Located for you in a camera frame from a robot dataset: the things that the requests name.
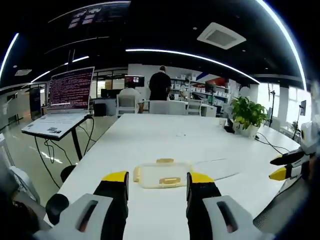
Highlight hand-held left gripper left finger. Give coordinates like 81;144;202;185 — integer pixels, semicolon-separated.
33;170;130;240

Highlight open silver laptop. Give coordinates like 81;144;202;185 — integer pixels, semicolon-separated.
21;66;96;139

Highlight small black device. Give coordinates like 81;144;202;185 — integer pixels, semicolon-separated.
223;118;236;134

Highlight black tripod stand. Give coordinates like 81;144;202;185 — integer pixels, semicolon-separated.
291;99;307;141
266;82;279;129

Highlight black table cable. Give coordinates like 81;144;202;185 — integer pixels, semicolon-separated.
254;131;292;154

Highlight ceiling air vent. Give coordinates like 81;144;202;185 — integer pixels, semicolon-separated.
196;22;247;50

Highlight storage shelving with white bins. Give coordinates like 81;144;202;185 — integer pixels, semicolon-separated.
169;73;230;107

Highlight clear box with yellow plastic buckle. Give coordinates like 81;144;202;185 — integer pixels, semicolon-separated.
132;157;194;189

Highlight white office chair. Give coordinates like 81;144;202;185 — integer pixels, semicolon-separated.
148;99;187;116
116;92;141;118
185;99;203;117

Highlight black wall monitor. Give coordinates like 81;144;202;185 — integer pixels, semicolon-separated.
124;74;146;89

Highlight white plant pot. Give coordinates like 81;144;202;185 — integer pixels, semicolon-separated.
236;122;261;138

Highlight dark roll-up banner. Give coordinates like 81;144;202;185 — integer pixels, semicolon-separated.
29;86;43;121

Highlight black laptop stand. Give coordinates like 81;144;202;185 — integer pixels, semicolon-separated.
21;113;94;184

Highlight ceiling light strip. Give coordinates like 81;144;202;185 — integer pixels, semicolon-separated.
30;55;90;84
254;0;309;91
0;32;20;79
125;48;261;84

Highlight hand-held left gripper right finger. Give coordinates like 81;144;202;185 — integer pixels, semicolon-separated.
186;171;276;240

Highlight green potted plant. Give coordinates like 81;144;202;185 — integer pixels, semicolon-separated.
229;95;270;131

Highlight black bin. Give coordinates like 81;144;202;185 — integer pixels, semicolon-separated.
93;102;108;118

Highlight black chair armrest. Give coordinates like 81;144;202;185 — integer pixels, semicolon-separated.
45;193;70;226

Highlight grey mesh office chair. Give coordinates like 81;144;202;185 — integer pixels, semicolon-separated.
252;178;312;234

